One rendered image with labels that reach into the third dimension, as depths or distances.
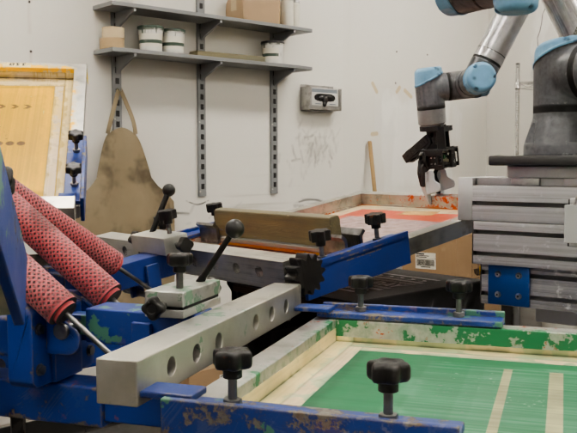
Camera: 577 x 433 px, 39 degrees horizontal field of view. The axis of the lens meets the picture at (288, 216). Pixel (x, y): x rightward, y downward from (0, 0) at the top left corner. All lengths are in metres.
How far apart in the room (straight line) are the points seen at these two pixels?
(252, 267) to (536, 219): 0.58
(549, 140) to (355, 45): 3.37
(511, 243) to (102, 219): 2.45
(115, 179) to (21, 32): 0.76
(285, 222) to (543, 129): 0.58
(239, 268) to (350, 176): 3.38
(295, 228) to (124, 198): 2.19
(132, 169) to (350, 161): 1.52
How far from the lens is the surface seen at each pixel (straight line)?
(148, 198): 3.98
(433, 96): 2.22
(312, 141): 4.70
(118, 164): 3.91
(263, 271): 1.50
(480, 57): 2.13
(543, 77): 1.73
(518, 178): 1.73
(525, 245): 1.73
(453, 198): 2.23
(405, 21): 5.36
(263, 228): 1.89
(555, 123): 1.71
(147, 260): 1.66
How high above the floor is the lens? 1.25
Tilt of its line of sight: 4 degrees down
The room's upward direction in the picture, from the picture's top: straight up
